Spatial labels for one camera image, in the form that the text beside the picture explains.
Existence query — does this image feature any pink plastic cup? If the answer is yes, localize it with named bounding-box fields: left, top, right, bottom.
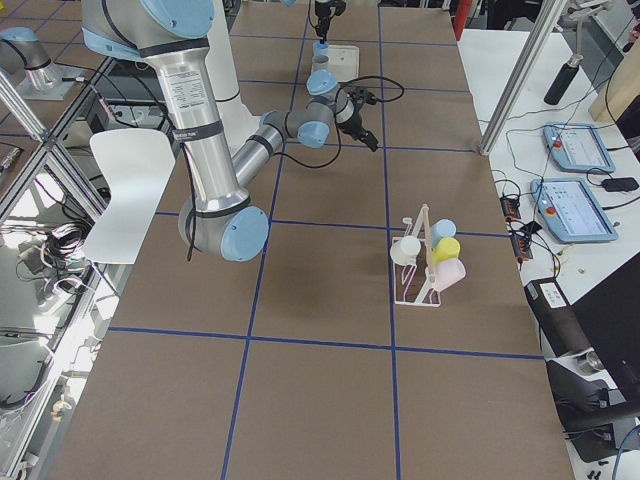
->
left=433, top=258, right=466, bottom=292

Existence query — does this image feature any light blue cup front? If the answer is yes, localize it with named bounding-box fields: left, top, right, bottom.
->
left=430, top=219, right=457, bottom=247

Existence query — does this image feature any black monitor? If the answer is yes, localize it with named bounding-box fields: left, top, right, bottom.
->
left=573, top=256, right=639, bottom=399

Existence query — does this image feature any aluminium frame post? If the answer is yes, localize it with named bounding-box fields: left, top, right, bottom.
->
left=478, top=0, right=567, bottom=156

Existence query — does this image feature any light blue cup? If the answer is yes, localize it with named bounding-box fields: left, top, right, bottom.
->
left=313, top=41, right=329, bottom=57
left=430, top=219, right=457, bottom=247

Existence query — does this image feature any black water bottle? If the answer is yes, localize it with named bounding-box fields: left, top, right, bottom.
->
left=543, top=53, right=584, bottom=105

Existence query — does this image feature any light blue cup rear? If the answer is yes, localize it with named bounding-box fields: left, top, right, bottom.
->
left=313, top=41, right=329, bottom=57

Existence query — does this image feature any white plastic chair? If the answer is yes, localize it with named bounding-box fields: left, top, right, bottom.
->
left=84, top=128, right=175, bottom=264

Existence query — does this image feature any grey plastic cup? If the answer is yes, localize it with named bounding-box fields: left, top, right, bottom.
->
left=311, top=54, right=329, bottom=73

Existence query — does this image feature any blue teach pendant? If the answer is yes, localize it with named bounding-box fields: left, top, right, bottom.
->
left=530, top=178, right=618, bottom=244
left=543, top=123, right=616, bottom=173

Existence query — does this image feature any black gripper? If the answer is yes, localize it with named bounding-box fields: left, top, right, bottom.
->
left=339, top=111, right=379, bottom=152
left=314, top=0, right=346, bottom=44

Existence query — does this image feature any far blue teach pendant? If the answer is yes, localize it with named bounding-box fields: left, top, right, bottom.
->
left=543, top=123, right=616, bottom=173

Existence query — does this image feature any near blue teach pendant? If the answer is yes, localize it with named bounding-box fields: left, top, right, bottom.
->
left=530, top=178, right=618, bottom=244

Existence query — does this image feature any cream plastic cup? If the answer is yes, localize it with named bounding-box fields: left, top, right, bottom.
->
left=389, top=235, right=422, bottom=266

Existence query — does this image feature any white serving tray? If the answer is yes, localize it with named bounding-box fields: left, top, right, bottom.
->
left=327, top=43, right=360, bottom=83

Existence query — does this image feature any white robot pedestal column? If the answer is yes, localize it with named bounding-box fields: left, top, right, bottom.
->
left=205, top=0, right=259, bottom=155

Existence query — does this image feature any yellow plastic cup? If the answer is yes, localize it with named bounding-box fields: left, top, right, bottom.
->
left=433, top=237, right=461, bottom=263

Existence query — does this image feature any white wire cup rack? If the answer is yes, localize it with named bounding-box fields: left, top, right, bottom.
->
left=390, top=203, right=441, bottom=307

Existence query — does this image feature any black power adapter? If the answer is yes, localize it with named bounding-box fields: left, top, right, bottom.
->
left=601, top=177, right=639, bottom=192

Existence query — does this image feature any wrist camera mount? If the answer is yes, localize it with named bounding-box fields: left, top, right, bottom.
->
left=348, top=86, right=379, bottom=109

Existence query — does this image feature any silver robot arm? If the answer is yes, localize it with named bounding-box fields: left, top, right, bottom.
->
left=82, top=1, right=378, bottom=262

